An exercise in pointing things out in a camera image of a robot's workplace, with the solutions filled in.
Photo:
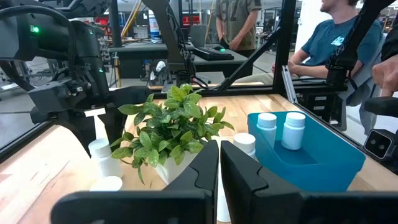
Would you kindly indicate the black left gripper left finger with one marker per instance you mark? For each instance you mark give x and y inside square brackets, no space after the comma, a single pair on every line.
[186,205]

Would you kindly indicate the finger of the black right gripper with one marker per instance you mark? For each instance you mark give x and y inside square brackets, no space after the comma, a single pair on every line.
[115,124]
[82,133]

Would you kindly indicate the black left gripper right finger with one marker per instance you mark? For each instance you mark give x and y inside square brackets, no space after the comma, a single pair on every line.
[264,205]

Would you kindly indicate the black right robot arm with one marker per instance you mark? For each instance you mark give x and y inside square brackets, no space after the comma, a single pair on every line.
[46,37]

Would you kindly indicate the teal plastic basket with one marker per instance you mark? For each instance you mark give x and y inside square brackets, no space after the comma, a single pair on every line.
[326,168]

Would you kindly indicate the green plant in white pot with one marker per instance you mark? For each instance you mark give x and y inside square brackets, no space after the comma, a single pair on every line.
[174,124]

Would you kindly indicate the black desk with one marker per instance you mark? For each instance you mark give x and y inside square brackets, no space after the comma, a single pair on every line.
[140,51]

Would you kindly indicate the black pole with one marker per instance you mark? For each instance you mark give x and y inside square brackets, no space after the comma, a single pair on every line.
[115,21]

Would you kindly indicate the white container with blue label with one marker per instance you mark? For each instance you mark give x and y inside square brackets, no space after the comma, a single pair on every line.
[154,28]

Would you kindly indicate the yellow slanted pole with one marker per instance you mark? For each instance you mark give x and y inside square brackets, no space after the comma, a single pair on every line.
[130,18]

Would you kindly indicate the black drawer unit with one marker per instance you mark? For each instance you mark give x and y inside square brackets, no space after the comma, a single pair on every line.
[306,102]

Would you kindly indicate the black keyboard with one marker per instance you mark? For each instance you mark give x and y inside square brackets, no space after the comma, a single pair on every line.
[214,54]

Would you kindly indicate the silver aluminium bar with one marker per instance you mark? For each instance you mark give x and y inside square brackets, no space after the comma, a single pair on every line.
[289,85]

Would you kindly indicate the person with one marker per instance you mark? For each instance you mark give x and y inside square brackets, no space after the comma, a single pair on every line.
[326,43]
[387,74]
[237,18]

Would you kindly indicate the black table-level camera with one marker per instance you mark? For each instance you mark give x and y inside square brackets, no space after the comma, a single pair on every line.
[379,144]

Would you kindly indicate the black aluminium table frame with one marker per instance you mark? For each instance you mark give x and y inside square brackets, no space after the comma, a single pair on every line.
[284,46]

